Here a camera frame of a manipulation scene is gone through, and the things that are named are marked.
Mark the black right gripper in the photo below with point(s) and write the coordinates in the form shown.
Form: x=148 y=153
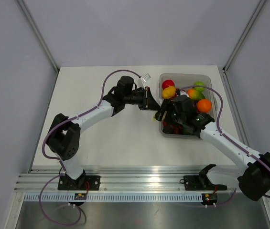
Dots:
x=168 y=106

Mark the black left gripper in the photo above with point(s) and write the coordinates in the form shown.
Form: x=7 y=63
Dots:
x=148 y=102

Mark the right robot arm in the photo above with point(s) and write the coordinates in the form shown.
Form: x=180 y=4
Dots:
x=252 y=175

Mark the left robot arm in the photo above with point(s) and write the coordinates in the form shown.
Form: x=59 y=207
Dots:
x=65 y=131

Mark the orange green toy mango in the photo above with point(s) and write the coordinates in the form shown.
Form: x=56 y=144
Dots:
x=195 y=95

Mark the yellow toy potato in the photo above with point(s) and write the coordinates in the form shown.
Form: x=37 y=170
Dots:
x=169 y=92

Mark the toy orange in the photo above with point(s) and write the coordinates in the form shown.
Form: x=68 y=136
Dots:
x=204 y=105

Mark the red toy apple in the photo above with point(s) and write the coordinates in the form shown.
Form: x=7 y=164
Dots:
x=167 y=83

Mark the green toy apple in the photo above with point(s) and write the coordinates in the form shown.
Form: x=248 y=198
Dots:
x=198 y=86

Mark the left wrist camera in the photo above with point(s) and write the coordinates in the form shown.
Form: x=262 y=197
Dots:
x=144 y=81

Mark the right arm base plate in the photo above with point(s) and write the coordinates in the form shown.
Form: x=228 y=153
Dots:
x=200 y=183

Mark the right aluminium frame post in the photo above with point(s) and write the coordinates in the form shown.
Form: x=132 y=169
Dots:
x=245 y=33

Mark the aluminium frame post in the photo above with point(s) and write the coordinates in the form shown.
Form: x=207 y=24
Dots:
x=245 y=33
x=34 y=28

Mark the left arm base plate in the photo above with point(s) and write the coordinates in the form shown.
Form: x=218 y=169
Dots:
x=83 y=183

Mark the aluminium mounting rail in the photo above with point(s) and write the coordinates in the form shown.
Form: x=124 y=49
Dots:
x=129 y=179

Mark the white slotted cable duct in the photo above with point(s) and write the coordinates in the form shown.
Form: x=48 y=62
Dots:
x=115 y=197

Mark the left aluminium frame post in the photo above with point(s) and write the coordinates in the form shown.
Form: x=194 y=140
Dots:
x=34 y=28

